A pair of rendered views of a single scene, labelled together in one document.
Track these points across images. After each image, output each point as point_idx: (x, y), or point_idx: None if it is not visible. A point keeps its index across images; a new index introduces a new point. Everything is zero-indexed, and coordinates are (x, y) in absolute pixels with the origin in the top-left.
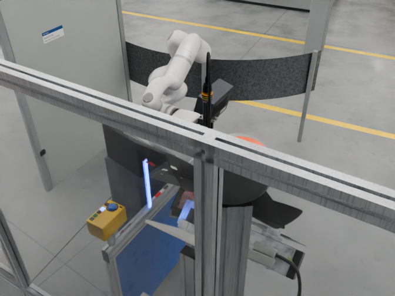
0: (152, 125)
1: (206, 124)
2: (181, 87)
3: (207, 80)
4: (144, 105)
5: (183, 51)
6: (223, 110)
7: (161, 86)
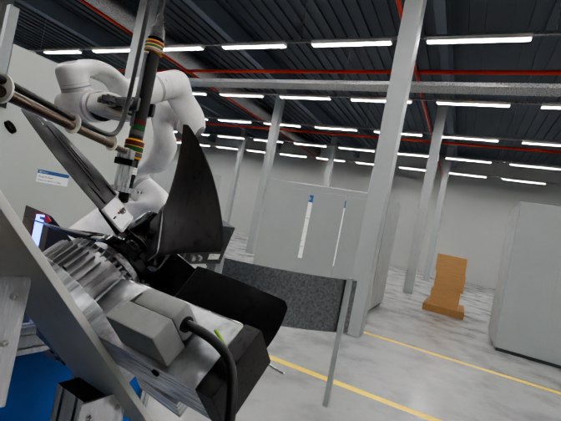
0: None
1: (140, 95)
2: (161, 193)
3: (159, 18)
4: (57, 67)
5: (158, 73)
6: (215, 259)
7: (99, 62)
